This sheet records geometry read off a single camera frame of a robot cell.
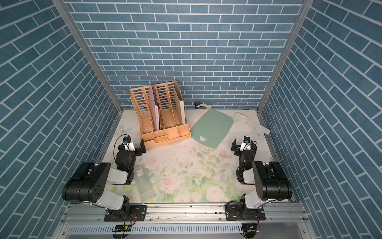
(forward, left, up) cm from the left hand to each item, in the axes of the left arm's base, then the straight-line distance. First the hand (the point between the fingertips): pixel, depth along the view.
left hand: (138, 139), depth 89 cm
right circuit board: (-44, -61, -11) cm, 76 cm away
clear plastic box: (-24, -7, -12) cm, 28 cm away
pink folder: (+10, -11, +15) cm, 21 cm away
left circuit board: (-43, 0, -13) cm, 45 cm away
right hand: (-1, -65, +1) cm, 65 cm away
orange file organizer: (+30, -16, -10) cm, 35 cm away
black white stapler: (+38, -38, -6) cm, 54 cm away
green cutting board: (+16, -46, -10) cm, 50 cm away
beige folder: (+14, -25, +16) cm, 33 cm away
